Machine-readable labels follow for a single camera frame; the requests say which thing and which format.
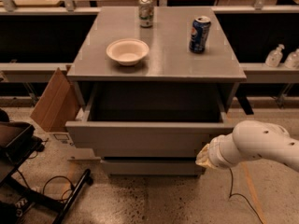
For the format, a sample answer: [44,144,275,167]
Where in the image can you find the grey top drawer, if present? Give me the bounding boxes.
[66,82,233,158]

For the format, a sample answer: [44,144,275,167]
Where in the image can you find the grey drawer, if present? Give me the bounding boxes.
[66,82,233,158]
[101,159,206,175]

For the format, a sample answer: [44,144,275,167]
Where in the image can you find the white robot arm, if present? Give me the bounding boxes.
[195,120,299,172]

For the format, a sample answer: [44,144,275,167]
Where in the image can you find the grey drawer cabinet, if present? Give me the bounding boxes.
[66,6,247,176]

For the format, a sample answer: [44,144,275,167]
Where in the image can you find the grey lower drawer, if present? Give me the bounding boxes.
[101,159,206,175]

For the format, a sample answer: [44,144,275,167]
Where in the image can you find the clear soap bottle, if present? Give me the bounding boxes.
[265,44,285,67]

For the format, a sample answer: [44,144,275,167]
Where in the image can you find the white paper bowl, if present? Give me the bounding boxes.
[106,38,150,66]

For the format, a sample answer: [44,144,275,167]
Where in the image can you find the blue pepsi can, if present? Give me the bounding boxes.
[189,16,211,53]

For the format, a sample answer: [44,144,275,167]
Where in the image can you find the brown cardboard box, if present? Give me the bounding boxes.
[31,69,80,133]

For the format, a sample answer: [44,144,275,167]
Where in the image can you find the green white soda can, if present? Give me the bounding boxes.
[138,0,154,28]

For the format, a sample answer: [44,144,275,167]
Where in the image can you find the black rolling stand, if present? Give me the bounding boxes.
[0,109,93,224]

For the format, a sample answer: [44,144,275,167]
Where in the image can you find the black floor cable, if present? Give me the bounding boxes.
[228,167,265,224]

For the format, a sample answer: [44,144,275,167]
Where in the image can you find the grey metal shelf rail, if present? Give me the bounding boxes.
[0,63,71,83]

